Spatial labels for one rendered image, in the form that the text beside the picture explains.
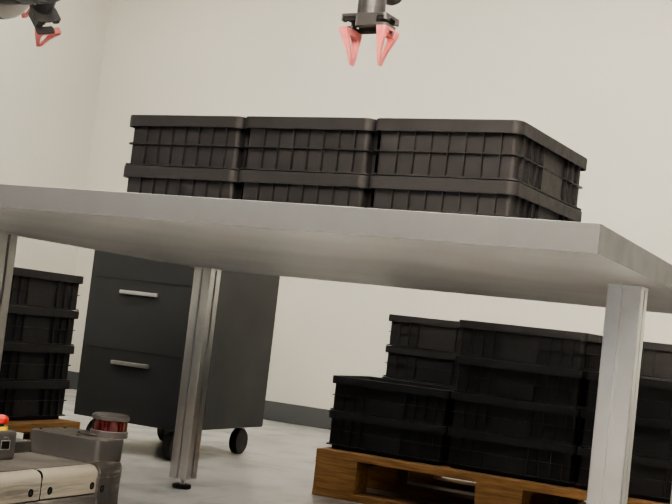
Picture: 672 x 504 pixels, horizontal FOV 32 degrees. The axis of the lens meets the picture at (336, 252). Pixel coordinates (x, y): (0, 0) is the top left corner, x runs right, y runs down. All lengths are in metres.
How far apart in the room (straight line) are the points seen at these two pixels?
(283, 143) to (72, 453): 0.72
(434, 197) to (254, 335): 2.38
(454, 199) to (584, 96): 3.70
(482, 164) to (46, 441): 0.93
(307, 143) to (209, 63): 4.41
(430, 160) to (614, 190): 3.55
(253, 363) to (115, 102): 2.87
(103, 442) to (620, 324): 0.94
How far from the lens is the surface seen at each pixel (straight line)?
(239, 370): 4.40
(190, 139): 2.47
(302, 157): 2.31
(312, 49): 6.39
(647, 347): 3.86
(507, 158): 2.12
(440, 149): 2.18
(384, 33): 2.35
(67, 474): 2.06
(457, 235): 1.60
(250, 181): 2.35
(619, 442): 2.11
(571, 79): 5.85
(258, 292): 4.46
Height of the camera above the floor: 0.53
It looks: 4 degrees up
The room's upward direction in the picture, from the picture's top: 7 degrees clockwise
